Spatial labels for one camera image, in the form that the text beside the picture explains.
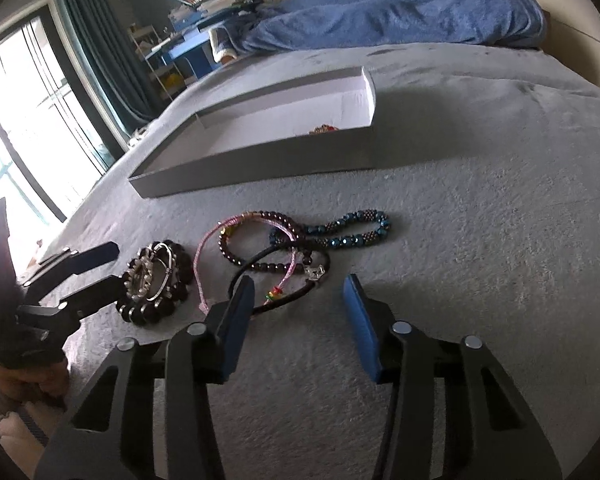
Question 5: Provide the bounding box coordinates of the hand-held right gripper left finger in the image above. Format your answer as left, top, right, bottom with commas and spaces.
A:
32, 275, 257, 480

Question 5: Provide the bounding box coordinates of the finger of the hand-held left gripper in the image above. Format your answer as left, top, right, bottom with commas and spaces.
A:
22, 241, 119, 288
17, 276, 126, 333

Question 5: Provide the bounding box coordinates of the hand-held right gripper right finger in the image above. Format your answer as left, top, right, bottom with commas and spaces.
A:
342, 274, 563, 480

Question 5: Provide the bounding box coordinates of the large black bead bracelet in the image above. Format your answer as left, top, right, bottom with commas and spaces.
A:
116, 240, 193, 328

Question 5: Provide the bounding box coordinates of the pink cord bracelet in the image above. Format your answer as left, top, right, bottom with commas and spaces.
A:
193, 214, 301, 311

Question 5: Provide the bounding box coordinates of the silver bangle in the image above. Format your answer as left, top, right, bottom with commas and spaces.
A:
139, 242, 182, 304

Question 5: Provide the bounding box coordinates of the black cord charm bracelet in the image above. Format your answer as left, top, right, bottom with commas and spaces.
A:
228, 247, 332, 317

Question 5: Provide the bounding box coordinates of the blue bead bracelet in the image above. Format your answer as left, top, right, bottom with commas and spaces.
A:
269, 209, 392, 252

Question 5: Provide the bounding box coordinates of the dark purple bead bracelet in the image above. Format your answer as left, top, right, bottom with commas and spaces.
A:
219, 211, 313, 273

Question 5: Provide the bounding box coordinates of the grey cardboard box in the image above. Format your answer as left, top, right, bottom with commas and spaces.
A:
127, 66, 377, 199

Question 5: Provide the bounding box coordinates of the person's left hand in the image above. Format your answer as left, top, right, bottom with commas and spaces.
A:
0, 357, 70, 407

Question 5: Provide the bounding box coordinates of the black framed window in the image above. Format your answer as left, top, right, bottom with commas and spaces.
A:
0, 2, 117, 241

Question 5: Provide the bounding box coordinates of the grey bed sheet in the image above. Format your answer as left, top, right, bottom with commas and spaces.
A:
27, 42, 600, 480

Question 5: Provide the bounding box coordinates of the teal curtain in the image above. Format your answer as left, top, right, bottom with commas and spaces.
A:
50, 0, 165, 145

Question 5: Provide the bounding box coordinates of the grey fleece-lined garment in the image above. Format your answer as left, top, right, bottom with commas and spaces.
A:
209, 15, 261, 64

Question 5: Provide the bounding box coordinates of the stack of papers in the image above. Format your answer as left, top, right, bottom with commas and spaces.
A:
197, 0, 252, 15

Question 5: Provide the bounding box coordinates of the blue fleece blanket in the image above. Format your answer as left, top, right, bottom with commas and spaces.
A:
227, 0, 548, 56

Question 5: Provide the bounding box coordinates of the cream padded headboard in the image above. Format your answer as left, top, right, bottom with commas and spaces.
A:
522, 0, 600, 91

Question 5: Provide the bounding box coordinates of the white wire rack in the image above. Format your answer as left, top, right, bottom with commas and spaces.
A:
127, 24, 182, 105

